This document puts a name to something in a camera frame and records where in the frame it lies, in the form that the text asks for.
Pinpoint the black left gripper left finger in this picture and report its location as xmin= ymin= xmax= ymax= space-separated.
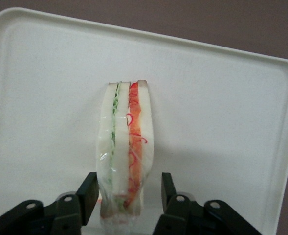
xmin=0 ymin=172 xmax=100 ymax=235

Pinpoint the triangle sandwich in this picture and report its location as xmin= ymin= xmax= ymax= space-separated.
xmin=95 ymin=79 xmax=155 ymax=235

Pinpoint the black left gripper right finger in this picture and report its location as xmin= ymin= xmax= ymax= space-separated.
xmin=152 ymin=172 xmax=265 ymax=235

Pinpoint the cream plastic tray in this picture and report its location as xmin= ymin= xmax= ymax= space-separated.
xmin=0 ymin=6 xmax=288 ymax=235

